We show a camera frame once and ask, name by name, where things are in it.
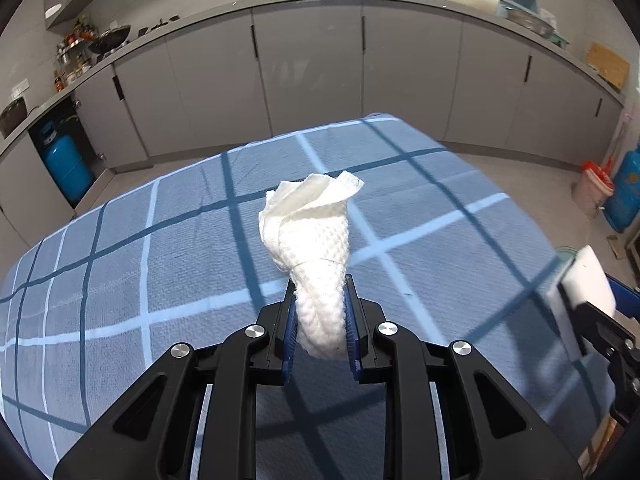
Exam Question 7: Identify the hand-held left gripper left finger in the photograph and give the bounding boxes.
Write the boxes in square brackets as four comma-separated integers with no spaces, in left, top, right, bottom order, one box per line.
[52,280,301,480]

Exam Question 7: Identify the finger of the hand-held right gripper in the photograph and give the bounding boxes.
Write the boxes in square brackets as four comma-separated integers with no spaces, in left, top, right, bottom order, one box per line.
[606,274,640,322]
[570,301,640,361]

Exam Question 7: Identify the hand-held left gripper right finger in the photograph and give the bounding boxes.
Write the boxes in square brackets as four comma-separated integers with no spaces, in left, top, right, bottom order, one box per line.
[343,275,583,480]

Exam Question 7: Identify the white foam block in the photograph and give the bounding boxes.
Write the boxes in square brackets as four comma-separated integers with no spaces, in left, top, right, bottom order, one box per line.
[545,244,619,361]

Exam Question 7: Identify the white paper towel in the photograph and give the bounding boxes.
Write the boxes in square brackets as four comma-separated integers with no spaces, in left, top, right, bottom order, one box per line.
[258,171,365,361]

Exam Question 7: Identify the blue water jug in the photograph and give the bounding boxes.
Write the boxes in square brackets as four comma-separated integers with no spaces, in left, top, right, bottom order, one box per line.
[601,144,640,234]

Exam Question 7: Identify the red and beige bucket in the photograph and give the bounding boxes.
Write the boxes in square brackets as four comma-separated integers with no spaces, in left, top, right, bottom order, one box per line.
[571,160,616,219]

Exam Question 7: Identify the blue plaid tablecloth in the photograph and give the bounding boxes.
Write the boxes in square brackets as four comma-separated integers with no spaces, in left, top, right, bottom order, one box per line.
[0,112,618,480]

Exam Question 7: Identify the small wooden cutting board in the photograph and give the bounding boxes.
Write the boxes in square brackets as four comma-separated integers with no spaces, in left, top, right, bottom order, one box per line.
[584,42,631,92]

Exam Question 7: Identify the grey kitchen counter cabinets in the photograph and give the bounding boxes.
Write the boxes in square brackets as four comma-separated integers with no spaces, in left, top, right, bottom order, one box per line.
[0,0,627,223]

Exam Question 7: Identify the blue gas cylinder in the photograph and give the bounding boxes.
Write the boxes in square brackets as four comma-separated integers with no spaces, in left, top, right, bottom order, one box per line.
[41,121,95,202]

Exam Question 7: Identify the metal basin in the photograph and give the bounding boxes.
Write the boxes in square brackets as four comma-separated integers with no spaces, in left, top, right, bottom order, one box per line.
[504,7,557,37]

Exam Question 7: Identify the black wok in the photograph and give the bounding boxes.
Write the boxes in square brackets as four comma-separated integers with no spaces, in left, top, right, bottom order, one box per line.
[89,25,132,54]

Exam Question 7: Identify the dark cooking pot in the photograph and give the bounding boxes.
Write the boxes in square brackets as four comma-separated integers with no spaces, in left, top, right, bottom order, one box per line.
[0,97,29,139]

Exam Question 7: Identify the spice rack with bottles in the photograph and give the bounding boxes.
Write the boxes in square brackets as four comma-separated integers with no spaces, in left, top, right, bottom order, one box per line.
[54,16,96,93]

